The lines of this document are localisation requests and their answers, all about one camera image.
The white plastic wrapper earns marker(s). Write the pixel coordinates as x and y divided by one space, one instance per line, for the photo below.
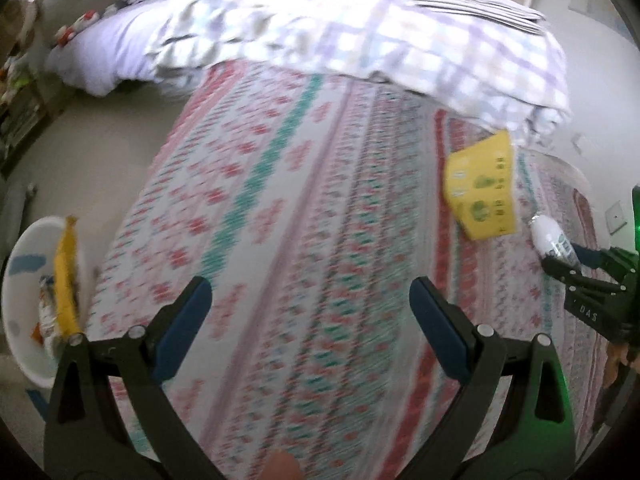
47 310

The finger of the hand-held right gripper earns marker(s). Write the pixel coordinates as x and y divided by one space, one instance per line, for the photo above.
600 257
575 275

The white plastic bin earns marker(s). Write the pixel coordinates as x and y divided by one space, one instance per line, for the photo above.
35 237

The blue tape strip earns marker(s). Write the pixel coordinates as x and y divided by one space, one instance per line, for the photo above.
37 402

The red and white plush toy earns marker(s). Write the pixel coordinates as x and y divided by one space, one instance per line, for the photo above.
80 25

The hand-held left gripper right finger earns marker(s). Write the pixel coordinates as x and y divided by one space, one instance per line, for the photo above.
440 330

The wooden shelf with toys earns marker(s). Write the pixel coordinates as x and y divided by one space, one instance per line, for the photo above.
20 85

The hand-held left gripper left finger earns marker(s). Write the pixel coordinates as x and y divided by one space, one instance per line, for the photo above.
185 320

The plaid quilt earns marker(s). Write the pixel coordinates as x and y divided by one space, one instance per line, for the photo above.
375 35

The yellow snack packet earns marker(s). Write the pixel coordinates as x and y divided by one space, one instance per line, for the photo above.
480 185

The white wall socket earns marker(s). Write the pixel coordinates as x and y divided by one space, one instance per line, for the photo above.
616 217

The person's right hand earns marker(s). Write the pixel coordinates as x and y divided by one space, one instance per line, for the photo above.
620 362

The white plastic bottle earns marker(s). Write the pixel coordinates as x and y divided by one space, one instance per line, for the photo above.
547 235

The lilac pillow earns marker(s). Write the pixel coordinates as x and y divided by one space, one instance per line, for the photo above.
110 45

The person's left hand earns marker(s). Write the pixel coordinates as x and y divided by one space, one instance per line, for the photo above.
282 467

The grey plastic object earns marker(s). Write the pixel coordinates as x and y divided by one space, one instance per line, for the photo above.
15 215

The grey striped folded cloth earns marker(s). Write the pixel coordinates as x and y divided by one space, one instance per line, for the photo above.
470 5

